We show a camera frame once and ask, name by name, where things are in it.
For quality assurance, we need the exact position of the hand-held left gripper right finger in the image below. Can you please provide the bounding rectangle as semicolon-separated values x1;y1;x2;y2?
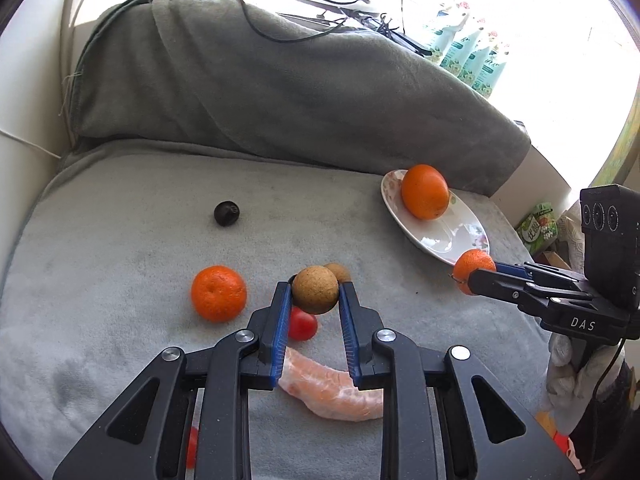
337;280;581;480

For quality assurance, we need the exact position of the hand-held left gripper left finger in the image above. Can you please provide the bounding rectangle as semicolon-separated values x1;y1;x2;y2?
52;280;293;480

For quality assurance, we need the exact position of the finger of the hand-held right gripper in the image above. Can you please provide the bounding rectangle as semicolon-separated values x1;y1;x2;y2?
470;268;596;313
494;261;591;292

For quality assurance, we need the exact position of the red cherry tomato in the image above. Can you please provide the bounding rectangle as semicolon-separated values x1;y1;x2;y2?
186;425;200;470
287;307;319;342

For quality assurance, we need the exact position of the orange tangerine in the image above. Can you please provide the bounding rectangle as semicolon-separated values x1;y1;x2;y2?
191;265;248;323
452;248;497;296

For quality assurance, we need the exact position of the brown longan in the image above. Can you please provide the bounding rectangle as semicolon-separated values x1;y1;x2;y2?
291;265;339;314
323;262;351;285

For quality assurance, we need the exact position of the plastic-wrapped carrot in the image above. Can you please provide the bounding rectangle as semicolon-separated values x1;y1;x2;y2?
277;347;385;422

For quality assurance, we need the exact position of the floral white plate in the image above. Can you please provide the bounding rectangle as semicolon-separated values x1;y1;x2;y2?
381;169;491;267

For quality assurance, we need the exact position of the person's right forearm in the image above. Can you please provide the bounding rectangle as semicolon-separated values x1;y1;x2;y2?
570;357;640;466

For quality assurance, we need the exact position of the person's right hand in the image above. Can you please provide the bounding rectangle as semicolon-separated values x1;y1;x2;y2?
544;332;626;435

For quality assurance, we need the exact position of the cardboard box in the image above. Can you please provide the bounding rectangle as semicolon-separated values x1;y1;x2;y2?
542;249;572;272

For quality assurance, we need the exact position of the white lace cloth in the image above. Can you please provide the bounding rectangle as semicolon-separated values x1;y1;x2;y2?
560;200;586;266

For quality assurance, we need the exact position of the large orange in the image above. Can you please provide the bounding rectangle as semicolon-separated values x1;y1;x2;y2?
401;164;450;221

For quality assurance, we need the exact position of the dark round fruit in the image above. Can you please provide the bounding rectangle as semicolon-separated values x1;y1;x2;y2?
214;201;241;227

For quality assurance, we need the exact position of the grey fleece seat cover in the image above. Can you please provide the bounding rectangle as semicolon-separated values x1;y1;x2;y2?
0;140;551;480

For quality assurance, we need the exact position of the black tripod clamp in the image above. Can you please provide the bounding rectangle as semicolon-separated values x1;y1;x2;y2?
350;10;433;58

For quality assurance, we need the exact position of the cream sofa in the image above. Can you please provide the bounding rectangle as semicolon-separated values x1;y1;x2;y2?
0;0;86;281

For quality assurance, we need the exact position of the black cable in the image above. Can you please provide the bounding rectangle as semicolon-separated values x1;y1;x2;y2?
239;0;405;42

